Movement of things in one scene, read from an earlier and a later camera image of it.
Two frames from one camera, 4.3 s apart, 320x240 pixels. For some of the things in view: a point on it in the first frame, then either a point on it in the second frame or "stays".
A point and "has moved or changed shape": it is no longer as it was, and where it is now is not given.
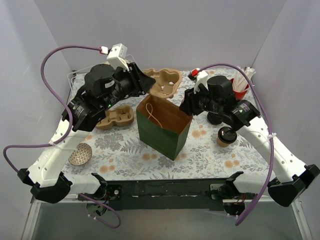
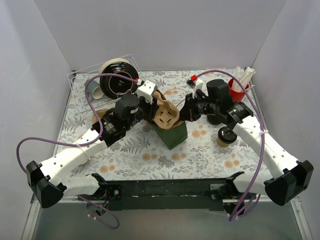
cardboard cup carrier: (167, 80) -> (167, 113)
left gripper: (136, 78) -> (152, 110)
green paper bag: (163, 126) has moved or changed shape
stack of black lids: (214, 118) stays
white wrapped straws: (239, 81) stays
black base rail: (166, 195) stays
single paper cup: (226, 136) stays
